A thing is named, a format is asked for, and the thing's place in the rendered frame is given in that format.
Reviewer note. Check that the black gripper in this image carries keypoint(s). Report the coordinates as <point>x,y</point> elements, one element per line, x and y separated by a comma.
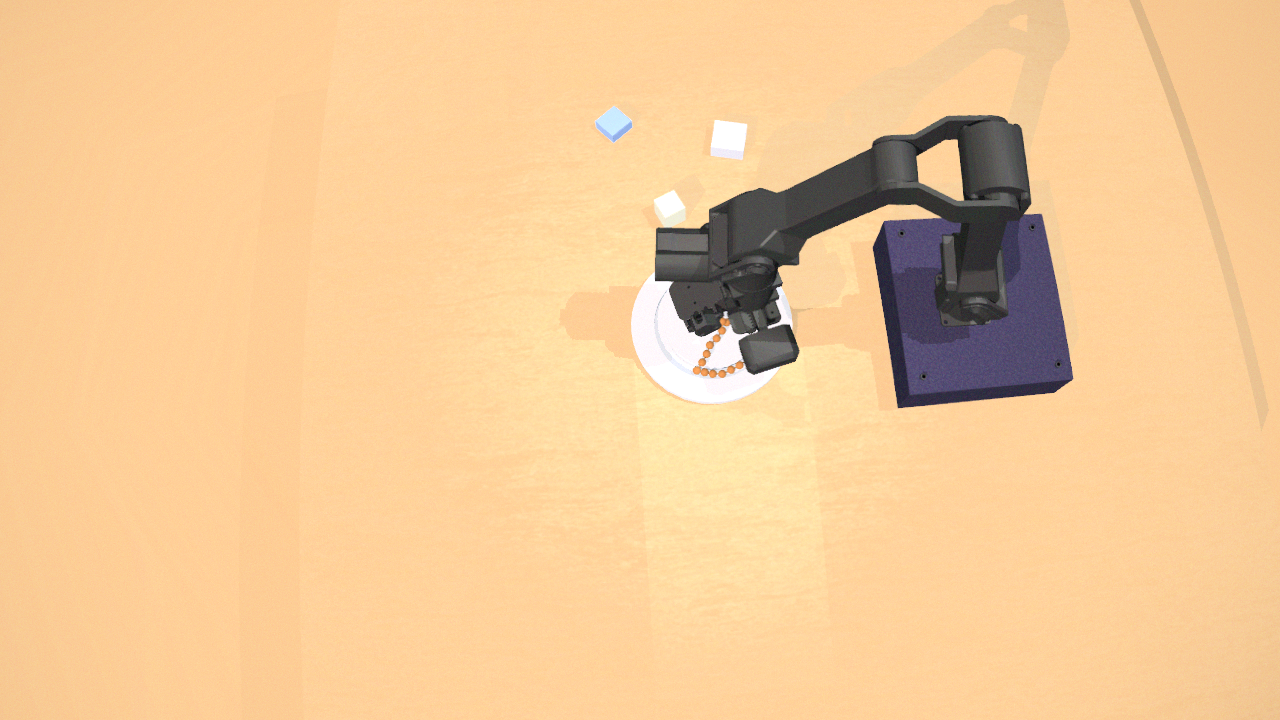
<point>769,348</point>

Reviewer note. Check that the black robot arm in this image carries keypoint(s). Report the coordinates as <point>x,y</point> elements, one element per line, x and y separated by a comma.
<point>753,233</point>

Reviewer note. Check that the white round board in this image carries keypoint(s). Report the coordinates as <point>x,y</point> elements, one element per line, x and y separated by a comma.
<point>668,352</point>

